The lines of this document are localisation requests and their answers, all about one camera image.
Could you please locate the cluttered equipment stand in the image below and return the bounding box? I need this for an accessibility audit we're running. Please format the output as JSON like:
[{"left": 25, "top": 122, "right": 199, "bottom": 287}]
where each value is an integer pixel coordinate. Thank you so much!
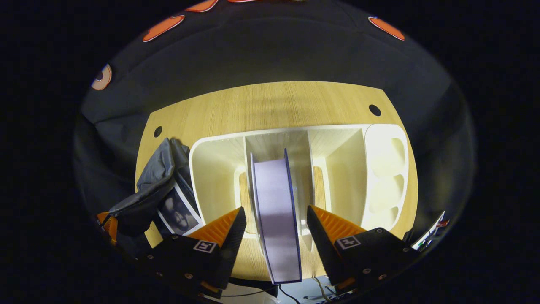
[{"left": 411, "top": 211, "right": 450, "bottom": 252}]

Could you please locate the grey fabric schoolbag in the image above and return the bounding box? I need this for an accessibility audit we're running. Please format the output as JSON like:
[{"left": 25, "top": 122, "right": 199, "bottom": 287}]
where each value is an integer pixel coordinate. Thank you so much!
[{"left": 108, "top": 138, "right": 199, "bottom": 254}]

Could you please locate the black backdrop cloth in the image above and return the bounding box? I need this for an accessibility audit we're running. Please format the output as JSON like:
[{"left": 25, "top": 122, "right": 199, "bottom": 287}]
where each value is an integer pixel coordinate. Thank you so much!
[{"left": 73, "top": 0, "right": 477, "bottom": 262}]

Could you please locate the grey portrait cover book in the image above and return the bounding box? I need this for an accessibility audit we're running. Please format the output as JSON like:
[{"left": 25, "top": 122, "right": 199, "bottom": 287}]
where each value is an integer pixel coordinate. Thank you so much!
[{"left": 157, "top": 182, "right": 204, "bottom": 236}]

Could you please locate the blue book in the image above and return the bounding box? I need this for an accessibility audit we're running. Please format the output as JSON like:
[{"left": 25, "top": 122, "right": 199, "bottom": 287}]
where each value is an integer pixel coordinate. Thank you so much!
[{"left": 250, "top": 148, "right": 302, "bottom": 284}]

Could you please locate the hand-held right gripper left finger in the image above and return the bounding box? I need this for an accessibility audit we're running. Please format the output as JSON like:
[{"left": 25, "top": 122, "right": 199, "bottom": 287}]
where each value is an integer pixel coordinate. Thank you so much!
[{"left": 137, "top": 206, "right": 247, "bottom": 300}]

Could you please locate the black cable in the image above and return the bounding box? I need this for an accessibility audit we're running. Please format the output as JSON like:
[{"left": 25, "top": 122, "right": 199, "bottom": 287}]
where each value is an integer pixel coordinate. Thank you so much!
[{"left": 220, "top": 284, "right": 302, "bottom": 304}]

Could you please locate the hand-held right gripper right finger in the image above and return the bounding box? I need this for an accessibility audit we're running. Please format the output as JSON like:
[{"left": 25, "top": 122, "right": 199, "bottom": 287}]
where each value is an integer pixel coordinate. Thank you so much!
[{"left": 307, "top": 206, "right": 422, "bottom": 295}]

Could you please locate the white plastic bookshelf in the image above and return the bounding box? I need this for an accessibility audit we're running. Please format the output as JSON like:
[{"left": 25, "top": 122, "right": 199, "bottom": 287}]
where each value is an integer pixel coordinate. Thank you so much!
[{"left": 189, "top": 124, "right": 409, "bottom": 254}]

